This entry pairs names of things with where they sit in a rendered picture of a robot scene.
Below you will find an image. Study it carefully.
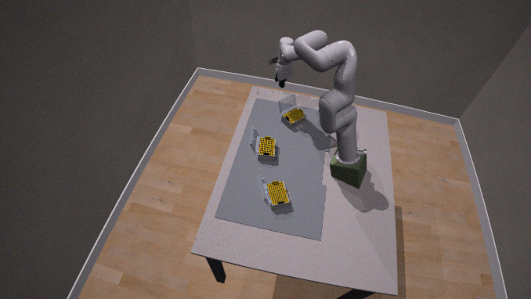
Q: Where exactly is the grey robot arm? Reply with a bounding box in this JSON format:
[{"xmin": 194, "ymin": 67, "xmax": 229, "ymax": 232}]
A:
[{"xmin": 268, "ymin": 31, "xmax": 367, "ymax": 165}]

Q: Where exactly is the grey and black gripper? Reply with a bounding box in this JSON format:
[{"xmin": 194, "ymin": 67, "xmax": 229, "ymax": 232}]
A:
[{"xmin": 274, "ymin": 61, "xmax": 293, "ymax": 88}]

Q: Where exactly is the grey bench mat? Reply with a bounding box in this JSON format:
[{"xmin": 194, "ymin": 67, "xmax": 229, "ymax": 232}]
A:
[{"xmin": 215, "ymin": 98, "xmax": 331, "ymax": 240}]

